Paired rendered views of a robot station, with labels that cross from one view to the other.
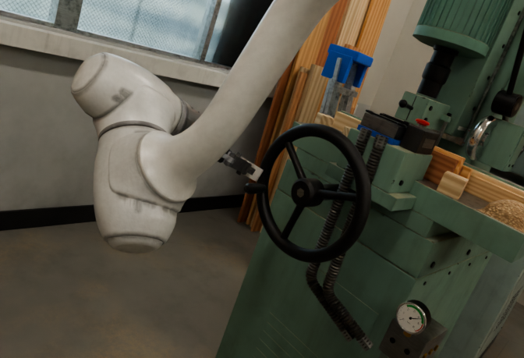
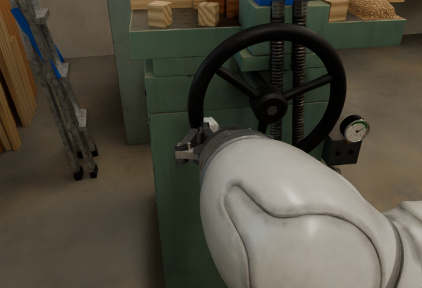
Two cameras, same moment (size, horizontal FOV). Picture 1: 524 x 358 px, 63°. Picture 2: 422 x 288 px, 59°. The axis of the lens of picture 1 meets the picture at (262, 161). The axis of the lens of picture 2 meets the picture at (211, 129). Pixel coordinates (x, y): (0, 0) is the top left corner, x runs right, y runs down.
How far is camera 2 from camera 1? 0.69 m
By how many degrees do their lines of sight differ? 48
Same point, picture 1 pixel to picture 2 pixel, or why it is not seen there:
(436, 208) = (333, 37)
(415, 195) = not seen: hidden behind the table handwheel
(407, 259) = (320, 91)
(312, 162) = (183, 64)
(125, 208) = not seen: outside the picture
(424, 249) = not seen: hidden behind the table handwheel
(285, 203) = (169, 122)
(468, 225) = (363, 36)
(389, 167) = (316, 27)
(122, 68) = (355, 199)
